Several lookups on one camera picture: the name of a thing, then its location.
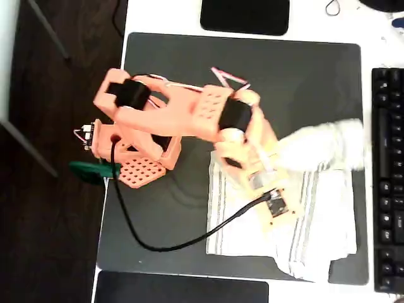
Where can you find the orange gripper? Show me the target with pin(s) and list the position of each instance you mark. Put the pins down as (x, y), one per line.
(252, 177)

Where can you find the white striped towel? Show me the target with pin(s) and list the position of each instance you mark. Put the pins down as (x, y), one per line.
(331, 214)

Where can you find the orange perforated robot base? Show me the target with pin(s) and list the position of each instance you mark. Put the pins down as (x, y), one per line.
(139, 173)

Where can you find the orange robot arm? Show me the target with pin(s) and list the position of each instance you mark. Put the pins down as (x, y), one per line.
(176, 120)

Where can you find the large black desk mat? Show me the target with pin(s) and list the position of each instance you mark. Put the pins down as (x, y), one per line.
(284, 63)

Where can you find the black computer keyboard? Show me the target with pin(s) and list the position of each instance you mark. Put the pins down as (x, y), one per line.
(388, 176)

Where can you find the black flat pad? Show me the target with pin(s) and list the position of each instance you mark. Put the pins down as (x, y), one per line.
(180, 288)

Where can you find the green table clamp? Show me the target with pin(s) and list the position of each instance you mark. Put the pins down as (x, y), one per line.
(91, 170)

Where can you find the motor controller board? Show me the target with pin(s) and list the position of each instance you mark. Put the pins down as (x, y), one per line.
(89, 135)

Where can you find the small blue object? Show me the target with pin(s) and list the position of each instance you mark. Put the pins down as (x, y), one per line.
(398, 22)

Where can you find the dark rounded object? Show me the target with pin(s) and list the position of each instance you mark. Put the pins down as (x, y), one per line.
(382, 3)

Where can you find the grey metal furniture leg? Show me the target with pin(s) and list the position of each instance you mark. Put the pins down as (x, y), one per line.
(28, 147)
(48, 28)

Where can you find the white furniture panel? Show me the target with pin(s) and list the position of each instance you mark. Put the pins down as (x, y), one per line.
(8, 57)

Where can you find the orange camera mount plate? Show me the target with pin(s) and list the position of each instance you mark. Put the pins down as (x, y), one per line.
(277, 206)

